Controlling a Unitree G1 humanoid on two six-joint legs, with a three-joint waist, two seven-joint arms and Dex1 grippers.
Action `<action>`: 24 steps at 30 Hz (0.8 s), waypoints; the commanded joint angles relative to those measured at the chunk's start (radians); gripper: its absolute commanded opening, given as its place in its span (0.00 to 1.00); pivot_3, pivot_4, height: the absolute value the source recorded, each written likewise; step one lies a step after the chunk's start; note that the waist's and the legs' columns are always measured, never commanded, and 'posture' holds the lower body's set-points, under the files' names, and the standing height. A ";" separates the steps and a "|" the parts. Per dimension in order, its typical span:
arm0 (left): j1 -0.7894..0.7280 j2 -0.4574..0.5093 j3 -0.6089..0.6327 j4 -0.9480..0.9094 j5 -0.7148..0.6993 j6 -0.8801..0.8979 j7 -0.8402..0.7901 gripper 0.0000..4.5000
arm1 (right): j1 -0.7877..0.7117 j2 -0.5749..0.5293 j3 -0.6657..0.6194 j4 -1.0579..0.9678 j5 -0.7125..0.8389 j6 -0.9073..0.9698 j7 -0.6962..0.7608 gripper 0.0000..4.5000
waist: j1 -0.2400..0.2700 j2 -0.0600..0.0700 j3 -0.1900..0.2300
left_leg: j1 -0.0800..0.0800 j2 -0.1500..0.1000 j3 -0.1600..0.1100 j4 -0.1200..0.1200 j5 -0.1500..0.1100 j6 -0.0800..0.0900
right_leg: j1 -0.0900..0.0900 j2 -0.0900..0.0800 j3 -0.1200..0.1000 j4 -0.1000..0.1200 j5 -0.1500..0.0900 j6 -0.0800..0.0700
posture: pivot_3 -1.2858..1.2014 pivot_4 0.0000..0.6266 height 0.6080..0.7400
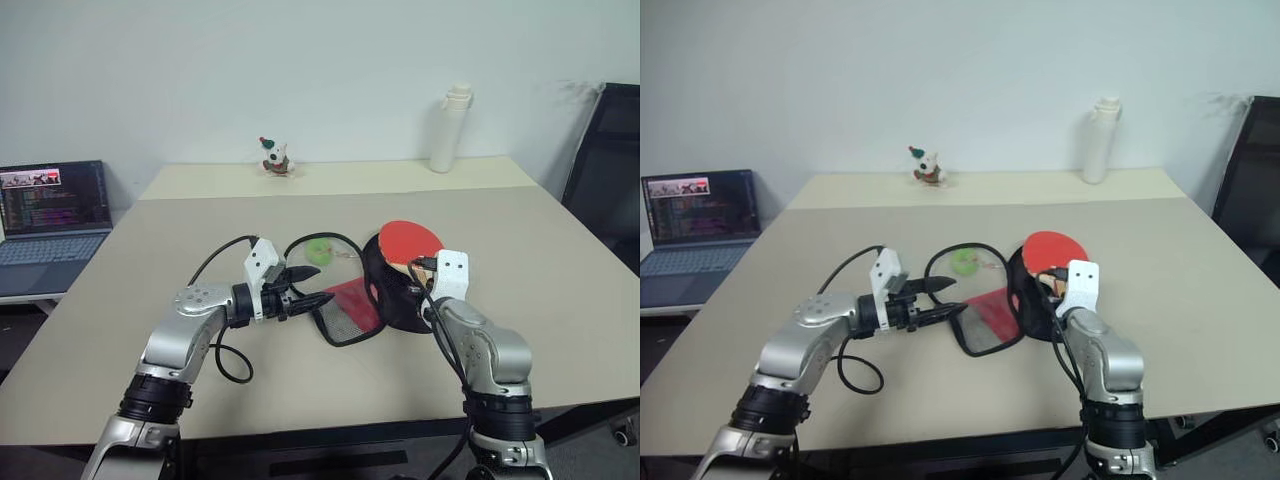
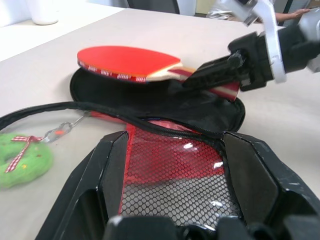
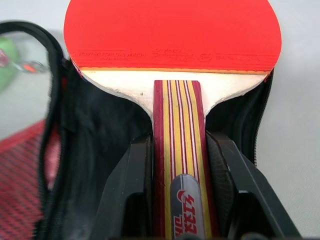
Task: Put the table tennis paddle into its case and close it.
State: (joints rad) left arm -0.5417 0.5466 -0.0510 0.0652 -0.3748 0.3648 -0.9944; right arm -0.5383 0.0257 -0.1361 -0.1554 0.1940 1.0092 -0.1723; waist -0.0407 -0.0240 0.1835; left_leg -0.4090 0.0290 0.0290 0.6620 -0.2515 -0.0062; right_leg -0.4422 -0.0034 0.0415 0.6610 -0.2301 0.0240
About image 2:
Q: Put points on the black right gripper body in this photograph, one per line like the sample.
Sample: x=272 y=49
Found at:
x=256 y=66

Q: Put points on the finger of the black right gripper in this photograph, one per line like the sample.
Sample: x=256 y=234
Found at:
x=212 y=78
x=220 y=63

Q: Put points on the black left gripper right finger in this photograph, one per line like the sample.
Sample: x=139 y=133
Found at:
x=260 y=175

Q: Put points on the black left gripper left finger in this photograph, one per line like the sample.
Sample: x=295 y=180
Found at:
x=85 y=180

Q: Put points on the black paddle case red mesh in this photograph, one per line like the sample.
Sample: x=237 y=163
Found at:
x=125 y=96

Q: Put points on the red table tennis paddle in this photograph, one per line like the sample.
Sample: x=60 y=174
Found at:
x=120 y=58

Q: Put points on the green felt wreath charm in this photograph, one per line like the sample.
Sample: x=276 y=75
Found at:
x=37 y=170

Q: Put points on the white crumpled plastic bag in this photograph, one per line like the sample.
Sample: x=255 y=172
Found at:
x=220 y=12

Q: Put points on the dark office chair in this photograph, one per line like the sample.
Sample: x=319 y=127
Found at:
x=155 y=5

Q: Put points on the white cylindrical container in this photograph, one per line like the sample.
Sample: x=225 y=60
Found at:
x=44 y=12

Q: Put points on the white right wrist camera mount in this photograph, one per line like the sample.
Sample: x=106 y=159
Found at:
x=272 y=37

